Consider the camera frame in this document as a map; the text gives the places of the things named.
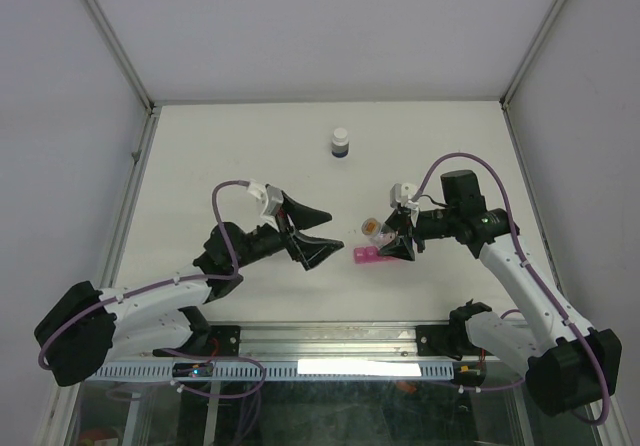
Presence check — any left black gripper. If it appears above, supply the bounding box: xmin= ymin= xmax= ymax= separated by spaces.
xmin=232 ymin=192 xmax=343 ymax=270

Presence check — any clear pill bottle orange cap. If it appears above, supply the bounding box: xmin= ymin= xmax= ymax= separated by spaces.
xmin=361 ymin=217 xmax=397 ymax=249

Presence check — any pink pill organizer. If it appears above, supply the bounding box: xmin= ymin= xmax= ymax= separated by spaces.
xmin=353 ymin=246 xmax=398 ymax=265

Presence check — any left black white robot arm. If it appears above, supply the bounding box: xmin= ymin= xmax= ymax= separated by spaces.
xmin=34 ymin=186 xmax=344 ymax=387

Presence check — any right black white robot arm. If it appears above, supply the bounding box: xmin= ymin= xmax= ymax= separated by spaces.
xmin=380 ymin=170 xmax=622 ymax=423

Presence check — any white capped blue bottle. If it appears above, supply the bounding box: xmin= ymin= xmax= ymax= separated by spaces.
xmin=331 ymin=127 xmax=349 ymax=158

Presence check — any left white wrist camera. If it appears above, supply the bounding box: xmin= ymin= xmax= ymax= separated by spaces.
xmin=246 ymin=180 xmax=284 ymax=229

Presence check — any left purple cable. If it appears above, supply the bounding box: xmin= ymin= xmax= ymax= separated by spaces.
xmin=38 ymin=179 xmax=271 ymax=407

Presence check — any aluminium mounting rail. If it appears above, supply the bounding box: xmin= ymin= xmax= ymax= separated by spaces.
xmin=61 ymin=318 xmax=600 ymax=362

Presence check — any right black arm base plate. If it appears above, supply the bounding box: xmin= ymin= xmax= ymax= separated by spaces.
xmin=415 ymin=324 xmax=475 ymax=361

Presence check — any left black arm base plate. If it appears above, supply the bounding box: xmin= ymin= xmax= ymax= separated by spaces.
xmin=152 ymin=324 xmax=241 ymax=358

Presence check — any grey slotted cable duct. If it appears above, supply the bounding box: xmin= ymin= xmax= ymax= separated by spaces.
xmin=89 ymin=359 xmax=454 ymax=382

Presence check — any right aluminium frame post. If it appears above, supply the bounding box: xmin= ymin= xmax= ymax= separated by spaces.
xmin=498 ymin=0 xmax=587 ymax=112

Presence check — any aluminium frame post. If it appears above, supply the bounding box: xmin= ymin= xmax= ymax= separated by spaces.
xmin=498 ymin=0 xmax=587 ymax=112
xmin=62 ymin=0 xmax=162 ymax=117

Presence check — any left aluminium frame post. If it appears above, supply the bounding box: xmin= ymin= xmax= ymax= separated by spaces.
xmin=62 ymin=0 xmax=162 ymax=117

